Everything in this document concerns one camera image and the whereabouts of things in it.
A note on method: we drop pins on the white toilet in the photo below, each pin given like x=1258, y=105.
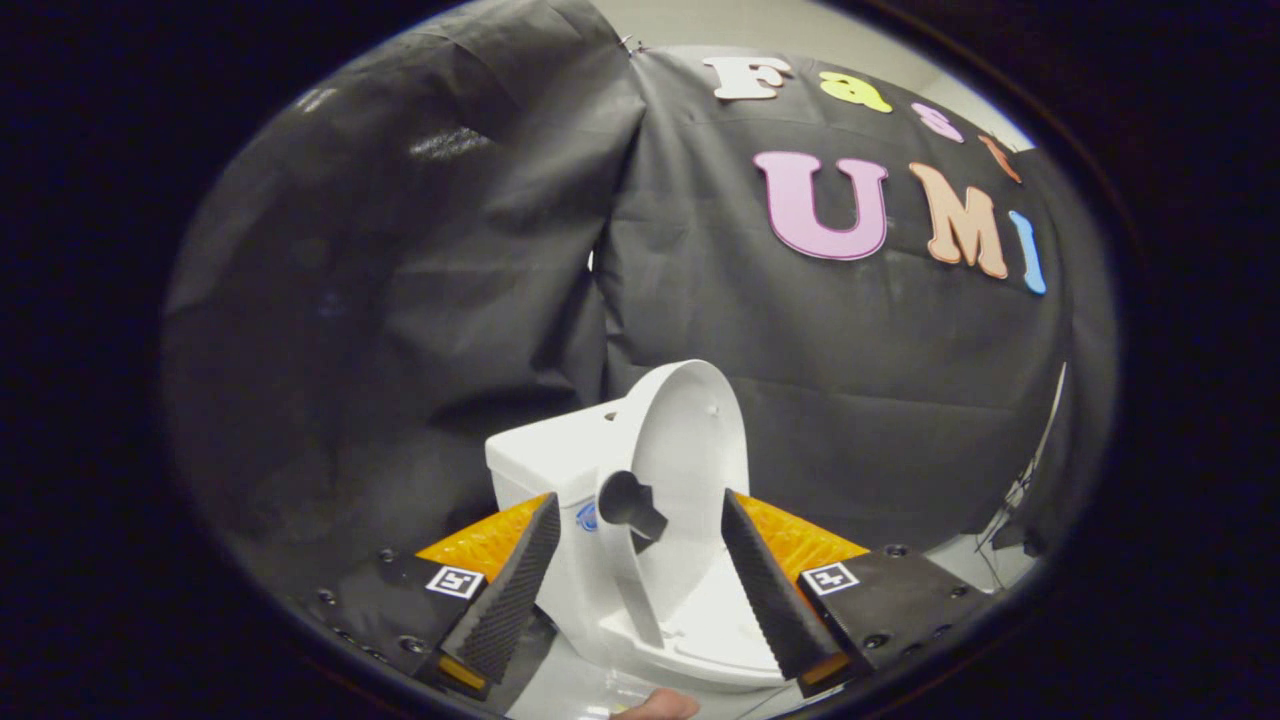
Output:
x=535, y=460

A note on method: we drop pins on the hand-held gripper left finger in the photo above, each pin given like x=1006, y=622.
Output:
x=515, y=590

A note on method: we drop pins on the black backdrop cloth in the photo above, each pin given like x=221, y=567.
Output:
x=800, y=400

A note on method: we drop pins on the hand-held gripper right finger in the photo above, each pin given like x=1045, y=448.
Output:
x=765, y=590

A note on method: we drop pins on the white toilet lid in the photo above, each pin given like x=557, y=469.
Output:
x=690, y=440

